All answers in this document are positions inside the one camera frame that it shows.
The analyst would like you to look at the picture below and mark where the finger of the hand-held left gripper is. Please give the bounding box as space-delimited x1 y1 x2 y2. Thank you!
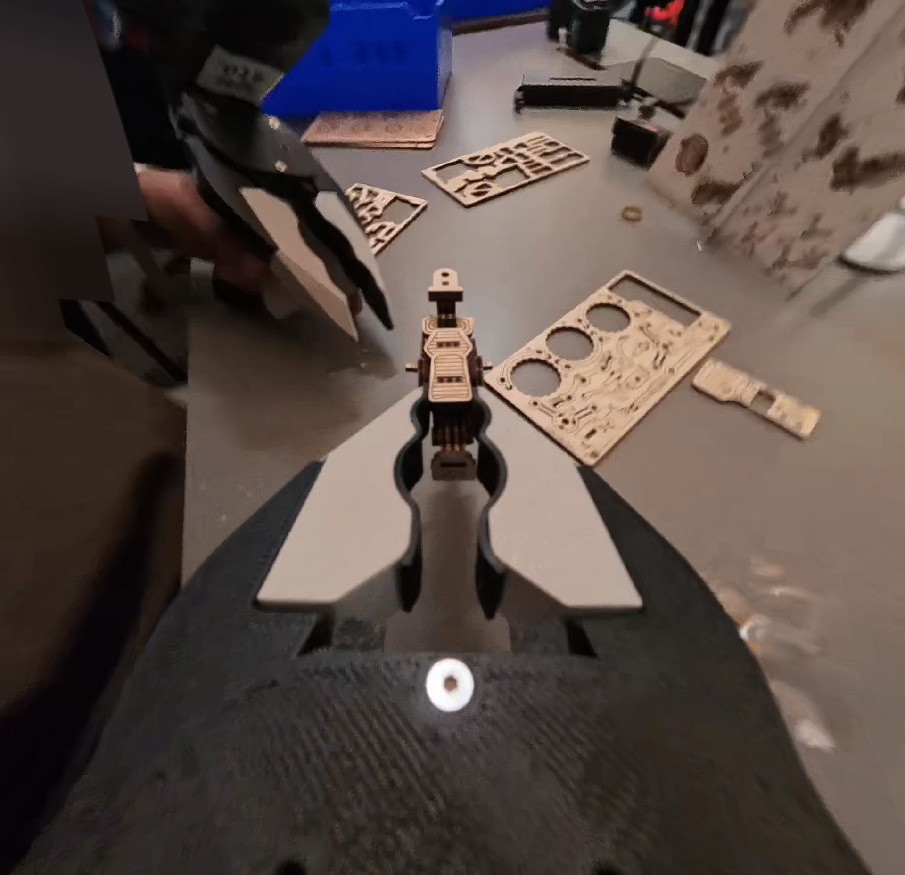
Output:
300 189 395 332
239 186 363 342

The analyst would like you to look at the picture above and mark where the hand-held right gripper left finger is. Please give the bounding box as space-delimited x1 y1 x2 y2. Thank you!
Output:
255 393 431 614

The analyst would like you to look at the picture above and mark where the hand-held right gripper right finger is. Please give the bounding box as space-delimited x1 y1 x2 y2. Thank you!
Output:
475 393 646 620

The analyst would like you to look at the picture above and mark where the wooden puzzle vehicle model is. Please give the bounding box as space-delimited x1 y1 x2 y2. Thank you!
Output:
406 267 492 482

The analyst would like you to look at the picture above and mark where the grey desk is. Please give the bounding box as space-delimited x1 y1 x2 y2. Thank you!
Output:
180 16 905 875

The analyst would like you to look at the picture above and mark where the person's left hand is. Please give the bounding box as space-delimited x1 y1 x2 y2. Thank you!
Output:
138 168 277 289

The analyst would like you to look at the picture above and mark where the stack of brown wooden sheets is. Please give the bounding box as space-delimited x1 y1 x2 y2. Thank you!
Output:
303 110 446 151

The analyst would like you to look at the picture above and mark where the wooden sheet with round holes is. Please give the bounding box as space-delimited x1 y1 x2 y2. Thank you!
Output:
485 270 732 466

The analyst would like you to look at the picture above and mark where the clear plastic bag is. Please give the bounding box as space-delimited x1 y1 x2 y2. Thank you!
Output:
714 557 839 752

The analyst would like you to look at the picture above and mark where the small wooden sheet offcut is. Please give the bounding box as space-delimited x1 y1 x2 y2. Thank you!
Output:
691 359 823 439

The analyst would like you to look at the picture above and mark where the wide wooden cutout sheet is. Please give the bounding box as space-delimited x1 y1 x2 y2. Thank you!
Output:
422 133 591 209

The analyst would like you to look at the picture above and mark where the long black device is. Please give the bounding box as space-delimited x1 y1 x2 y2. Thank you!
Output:
515 74 630 113

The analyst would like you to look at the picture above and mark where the person's brown clothing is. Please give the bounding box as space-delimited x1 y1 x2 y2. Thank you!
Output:
0 352 188 875

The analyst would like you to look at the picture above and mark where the small black box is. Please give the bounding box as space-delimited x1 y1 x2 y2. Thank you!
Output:
611 115 673 169

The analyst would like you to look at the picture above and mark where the grey flat box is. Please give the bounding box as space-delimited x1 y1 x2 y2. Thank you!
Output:
622 57 711 107

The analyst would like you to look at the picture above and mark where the white round object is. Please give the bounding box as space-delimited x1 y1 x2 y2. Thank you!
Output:
841 196 905 275

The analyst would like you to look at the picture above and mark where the printed instruction sheet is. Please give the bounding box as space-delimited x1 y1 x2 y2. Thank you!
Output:
650 0 905 300

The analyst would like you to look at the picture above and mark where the black cable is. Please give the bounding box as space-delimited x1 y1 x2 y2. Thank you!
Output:
622 37 690 120

